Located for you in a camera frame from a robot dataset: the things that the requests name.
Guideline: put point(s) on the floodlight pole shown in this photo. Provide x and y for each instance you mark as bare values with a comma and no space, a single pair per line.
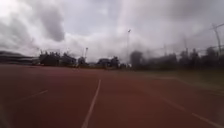
127,46

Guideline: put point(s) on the white painted track lines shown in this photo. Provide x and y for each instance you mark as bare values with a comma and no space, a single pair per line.
90,106

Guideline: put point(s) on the red running track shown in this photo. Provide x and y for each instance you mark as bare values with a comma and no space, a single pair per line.
116,106

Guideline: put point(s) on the grass field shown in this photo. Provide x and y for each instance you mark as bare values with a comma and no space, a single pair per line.
200,77

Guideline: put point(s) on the row of dark trees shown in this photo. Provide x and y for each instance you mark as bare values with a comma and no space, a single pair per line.
53,60

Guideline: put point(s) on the tall dark building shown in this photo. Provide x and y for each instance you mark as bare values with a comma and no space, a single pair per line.
136,60

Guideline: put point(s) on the low long building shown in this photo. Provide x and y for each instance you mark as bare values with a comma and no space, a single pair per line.
16,58

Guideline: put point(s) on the cluster of dark trees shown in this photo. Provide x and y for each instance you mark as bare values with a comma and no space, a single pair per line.
105,62

